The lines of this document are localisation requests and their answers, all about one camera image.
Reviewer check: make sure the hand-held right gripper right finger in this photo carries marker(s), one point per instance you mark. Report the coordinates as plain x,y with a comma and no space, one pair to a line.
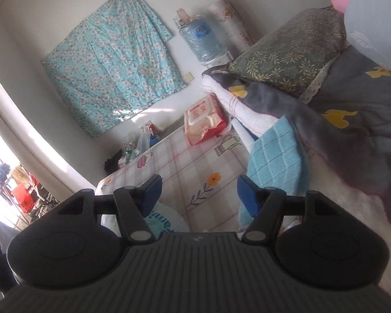
247,198

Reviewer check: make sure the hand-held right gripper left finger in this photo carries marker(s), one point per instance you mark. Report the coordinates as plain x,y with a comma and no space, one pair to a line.
151,196

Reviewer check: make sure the light blue towel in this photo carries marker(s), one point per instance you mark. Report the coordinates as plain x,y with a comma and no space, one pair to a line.
277,156

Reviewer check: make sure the white plastic bag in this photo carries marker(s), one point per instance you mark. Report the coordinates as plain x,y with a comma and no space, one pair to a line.
169,218

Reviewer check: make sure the dark cloth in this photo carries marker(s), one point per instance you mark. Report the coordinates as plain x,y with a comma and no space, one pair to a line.
112,163

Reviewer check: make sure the clear plastic bag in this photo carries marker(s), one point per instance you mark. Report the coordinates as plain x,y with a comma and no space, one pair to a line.
141,145

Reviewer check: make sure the blue bowl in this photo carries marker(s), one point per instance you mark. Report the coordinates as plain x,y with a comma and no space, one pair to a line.
154,140

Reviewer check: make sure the white mattress pad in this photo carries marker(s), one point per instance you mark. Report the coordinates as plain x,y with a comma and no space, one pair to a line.
242,130

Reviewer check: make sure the white stitched blanket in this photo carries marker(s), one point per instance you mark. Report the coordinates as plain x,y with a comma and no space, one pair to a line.
244,112

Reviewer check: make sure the red wet wipes pack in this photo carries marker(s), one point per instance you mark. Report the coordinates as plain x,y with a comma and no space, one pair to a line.
203,120

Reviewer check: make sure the teal floral cloth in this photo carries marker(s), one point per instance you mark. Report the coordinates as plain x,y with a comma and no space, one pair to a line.
114,62

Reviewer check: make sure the grey floral pillow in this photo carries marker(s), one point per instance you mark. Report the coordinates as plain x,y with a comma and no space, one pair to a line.
286,52

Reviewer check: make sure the blue water bottle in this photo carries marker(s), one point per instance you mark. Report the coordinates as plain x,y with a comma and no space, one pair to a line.
202,39

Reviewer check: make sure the rolled printed mat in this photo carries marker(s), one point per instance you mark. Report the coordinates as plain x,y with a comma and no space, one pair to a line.
229,19

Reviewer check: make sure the pink grey-blue quilt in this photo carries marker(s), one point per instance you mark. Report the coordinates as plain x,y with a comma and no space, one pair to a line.
374,16

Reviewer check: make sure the wall socket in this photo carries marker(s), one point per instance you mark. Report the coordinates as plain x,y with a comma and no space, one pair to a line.
189,77

